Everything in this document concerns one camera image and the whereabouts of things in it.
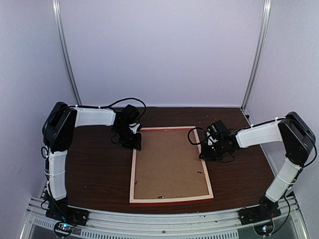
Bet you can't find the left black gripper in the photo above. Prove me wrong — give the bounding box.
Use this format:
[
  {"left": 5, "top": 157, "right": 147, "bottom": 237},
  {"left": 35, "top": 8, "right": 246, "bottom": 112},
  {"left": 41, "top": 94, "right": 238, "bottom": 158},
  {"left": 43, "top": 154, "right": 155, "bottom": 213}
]
[{"left": 114, "top": 125, "right": 142, "bottom": 151}]

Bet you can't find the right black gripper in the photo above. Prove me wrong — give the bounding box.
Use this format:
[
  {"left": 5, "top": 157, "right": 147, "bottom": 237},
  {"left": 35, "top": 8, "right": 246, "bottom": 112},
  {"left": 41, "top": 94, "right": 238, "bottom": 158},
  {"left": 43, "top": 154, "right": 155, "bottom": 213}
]
[{"left": 199, "top": 140, "right": 225, "bottom": 162}]

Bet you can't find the brown cardboard backing board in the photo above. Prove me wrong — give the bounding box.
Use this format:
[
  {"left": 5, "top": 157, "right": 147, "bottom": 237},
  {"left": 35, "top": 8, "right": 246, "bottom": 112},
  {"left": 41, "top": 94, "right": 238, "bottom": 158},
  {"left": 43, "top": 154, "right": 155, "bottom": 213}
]
[{"left": 133, "top": 128, "right": 210, "bottom": 200}]

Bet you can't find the red wooden picture frame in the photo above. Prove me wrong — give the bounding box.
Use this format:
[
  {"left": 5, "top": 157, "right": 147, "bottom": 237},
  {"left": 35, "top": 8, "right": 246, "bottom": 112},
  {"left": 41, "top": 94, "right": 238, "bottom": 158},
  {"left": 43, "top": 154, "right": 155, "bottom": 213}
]
[{"left": 129, "top": 125, "right": 214, "bottom": 206}]

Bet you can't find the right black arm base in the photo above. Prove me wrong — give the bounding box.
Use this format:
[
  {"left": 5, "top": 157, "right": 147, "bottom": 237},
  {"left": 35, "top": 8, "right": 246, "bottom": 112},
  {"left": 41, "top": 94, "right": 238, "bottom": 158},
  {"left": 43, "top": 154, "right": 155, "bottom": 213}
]
[{"left": 238, "top": 193, "right": 283, "bottom": 225}]

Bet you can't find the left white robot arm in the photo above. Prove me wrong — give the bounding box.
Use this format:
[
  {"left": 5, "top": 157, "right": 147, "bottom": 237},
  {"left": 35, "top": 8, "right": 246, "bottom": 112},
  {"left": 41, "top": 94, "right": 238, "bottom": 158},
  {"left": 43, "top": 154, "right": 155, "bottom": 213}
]
[{"left": 42, "top": 102, "right": 144, "bottom": 201}]

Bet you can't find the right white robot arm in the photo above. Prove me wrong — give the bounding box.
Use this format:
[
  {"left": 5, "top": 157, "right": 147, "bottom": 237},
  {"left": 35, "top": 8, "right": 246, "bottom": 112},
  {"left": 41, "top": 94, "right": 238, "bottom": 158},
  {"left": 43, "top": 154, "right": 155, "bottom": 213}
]
[{"left": 196, "top": 111, "right": 318, "bottom": 220}]

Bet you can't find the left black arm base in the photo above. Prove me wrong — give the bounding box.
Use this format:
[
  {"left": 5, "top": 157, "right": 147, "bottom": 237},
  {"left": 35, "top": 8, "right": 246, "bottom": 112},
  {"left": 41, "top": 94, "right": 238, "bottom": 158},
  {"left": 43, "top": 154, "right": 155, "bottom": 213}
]
[{"left": 45, "top": 197, "right": 89, "bottom": 226}]

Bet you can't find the right circuit board with leds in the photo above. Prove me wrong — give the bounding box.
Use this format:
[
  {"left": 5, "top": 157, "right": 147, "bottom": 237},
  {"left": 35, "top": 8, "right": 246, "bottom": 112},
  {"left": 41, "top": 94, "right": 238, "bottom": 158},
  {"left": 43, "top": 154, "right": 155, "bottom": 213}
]
[{"left": 254, "top": 224, "right": 274, "bottom": 237}]

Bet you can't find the circuit board with leds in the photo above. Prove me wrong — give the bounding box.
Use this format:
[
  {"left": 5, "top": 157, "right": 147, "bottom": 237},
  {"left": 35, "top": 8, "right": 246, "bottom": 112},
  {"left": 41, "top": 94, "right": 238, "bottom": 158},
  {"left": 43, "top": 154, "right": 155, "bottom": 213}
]
[
  {"left": 254, "top": 224, "right": 274, "bottom": 237},
  {"left": 53, "top": 222, "right": 75, "bottom": 238}
]

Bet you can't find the left circuit board with leds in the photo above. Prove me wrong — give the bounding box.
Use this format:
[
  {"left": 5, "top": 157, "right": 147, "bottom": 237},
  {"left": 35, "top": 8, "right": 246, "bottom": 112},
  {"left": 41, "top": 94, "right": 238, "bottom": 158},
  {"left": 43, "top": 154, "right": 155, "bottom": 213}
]
[{"left": 53, "top": 222, "right": 75, "bottom": 238}]

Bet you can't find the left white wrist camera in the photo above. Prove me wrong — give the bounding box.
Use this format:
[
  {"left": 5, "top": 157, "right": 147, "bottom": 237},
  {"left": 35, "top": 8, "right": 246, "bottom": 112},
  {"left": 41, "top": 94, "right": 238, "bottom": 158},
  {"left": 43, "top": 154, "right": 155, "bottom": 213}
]
[{"left": 129, "top": 123, "right": 142, "bottom": 134}]

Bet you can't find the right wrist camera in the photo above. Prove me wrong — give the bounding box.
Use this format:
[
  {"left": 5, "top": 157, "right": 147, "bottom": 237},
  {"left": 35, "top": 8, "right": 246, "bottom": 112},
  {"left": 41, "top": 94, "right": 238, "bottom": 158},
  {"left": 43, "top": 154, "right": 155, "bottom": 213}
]
[{"left": 206, "top": 132, "right": 217, "bottom": 145}]

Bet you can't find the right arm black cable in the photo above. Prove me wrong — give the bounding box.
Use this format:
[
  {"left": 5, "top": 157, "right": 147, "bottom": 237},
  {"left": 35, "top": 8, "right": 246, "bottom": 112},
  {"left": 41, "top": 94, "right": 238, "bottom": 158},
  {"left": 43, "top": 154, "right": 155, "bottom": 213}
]
[{"left": 187, "top": 127, "right": 237, "bottom": 164}]

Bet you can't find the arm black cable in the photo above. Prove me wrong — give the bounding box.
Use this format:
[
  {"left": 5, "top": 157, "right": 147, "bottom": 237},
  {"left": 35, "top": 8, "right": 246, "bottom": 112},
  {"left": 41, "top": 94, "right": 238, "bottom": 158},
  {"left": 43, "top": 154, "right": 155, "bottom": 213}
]
[
  {"left": 99, "top": 97, "right": 147, "bottom": 122},
  {"left": 187, "top": 127, "right": 237, "bottom": 164}
]

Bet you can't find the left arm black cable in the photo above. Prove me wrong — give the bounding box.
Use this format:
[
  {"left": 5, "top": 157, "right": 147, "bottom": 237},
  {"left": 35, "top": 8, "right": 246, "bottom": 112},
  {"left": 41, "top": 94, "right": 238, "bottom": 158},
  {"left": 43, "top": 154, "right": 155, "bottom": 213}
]
[{"left": 99, "top": 97, "right": 147, "bottom": 122}]

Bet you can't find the front aluminium rail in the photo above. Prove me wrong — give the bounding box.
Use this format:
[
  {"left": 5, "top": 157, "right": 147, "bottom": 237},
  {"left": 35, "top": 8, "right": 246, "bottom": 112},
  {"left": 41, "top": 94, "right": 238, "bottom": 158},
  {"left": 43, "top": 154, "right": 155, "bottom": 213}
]
[{"left": 19, "top": 191, "right": 311, "bottom": 239}]

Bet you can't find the left aluminium corner post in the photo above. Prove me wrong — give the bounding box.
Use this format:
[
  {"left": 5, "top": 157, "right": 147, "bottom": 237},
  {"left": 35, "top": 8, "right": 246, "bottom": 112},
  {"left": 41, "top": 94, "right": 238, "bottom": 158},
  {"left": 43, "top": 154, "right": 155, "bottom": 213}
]
[{"left": 52, "top": 0, "right": 82, "bottom": 105}]

